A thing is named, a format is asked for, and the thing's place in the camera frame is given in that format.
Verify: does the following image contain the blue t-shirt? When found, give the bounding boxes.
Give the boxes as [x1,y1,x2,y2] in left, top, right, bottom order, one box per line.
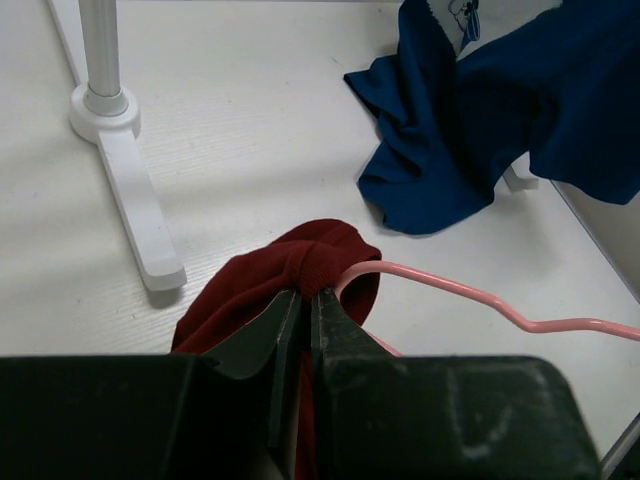
[345,1,639,235]

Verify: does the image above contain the dark red t-shirt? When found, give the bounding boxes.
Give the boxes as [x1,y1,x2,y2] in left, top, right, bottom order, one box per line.
[171,219,382,479]

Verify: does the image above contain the pink wire hanger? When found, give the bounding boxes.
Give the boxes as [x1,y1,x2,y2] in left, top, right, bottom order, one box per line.
[332,260,640,357]

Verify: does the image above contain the white clothes rack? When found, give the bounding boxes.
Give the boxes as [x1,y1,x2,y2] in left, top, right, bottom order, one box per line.
[48,1,187,292]

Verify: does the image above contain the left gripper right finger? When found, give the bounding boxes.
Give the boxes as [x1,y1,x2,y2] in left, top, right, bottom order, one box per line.
[311,289,601,479]

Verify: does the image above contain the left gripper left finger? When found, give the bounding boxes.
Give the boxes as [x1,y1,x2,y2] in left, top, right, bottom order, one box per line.
[1,290,301,479]

